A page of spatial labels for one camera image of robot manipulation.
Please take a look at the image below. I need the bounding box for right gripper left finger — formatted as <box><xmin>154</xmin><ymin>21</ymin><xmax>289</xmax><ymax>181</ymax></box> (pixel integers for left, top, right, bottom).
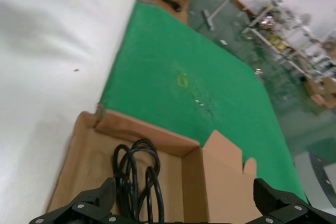
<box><xmin>29</xmin><ymin>177</ymin><xmax>129</xmax><ymax>224</ymax></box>

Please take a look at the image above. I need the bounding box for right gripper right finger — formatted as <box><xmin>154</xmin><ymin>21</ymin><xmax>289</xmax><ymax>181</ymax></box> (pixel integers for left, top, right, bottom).
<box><xmin>249</xmin><ymin>177</ymin><xmax>336</xmax><ymax>224</ymax></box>

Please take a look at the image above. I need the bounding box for black power cable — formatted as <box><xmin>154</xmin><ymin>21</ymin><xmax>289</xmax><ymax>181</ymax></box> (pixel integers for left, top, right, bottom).
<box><xmin>113</xmin><ymin>138</ymin><xmax>165</xmax><ymax>223</ymax></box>

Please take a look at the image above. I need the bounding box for cardboard box with oval hole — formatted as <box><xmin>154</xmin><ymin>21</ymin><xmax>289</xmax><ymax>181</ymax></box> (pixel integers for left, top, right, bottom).
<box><xmin>46</xmin><ymin>110</ymin><xmax>258</xmax><ymax>224</ymax></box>

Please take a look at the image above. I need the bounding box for black elongated object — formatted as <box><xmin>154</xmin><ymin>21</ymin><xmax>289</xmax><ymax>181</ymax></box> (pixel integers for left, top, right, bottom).
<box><xmin>159</xmin><ymin>0</ymin><xmax>182</xmax><ymax>13</ymax></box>

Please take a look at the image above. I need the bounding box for green table cloth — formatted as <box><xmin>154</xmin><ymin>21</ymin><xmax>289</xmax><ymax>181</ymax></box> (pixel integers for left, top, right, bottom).
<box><xmin>99</xmin><ymin>0</ymin><xmax>309</xmax><ymax>207</ymax></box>

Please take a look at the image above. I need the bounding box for grey floor squeegee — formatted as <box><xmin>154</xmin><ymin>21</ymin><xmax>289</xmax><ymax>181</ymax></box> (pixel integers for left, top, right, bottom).
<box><xmin>202</xmin><ymin>0</ymin><xmax>237</xmax><ymax>31</ymax></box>

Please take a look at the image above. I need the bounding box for small brown carton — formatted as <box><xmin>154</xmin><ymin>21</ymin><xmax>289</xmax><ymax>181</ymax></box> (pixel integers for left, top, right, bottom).
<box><xmin>310</xmin><ymin>93</ymin><xmax>336</xmax><ymax>109</ymax></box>
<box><xmin>303</xmin><ymin>78</ymin><xmax>326</xmax><ymax>97</ymax></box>

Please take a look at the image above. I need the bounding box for metal shelving rack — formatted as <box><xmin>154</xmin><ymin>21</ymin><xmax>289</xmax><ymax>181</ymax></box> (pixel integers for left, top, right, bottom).
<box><xmin>241</xmin><ymin>0</ymin><xmax>336</xmax><ymax>79</ymax></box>

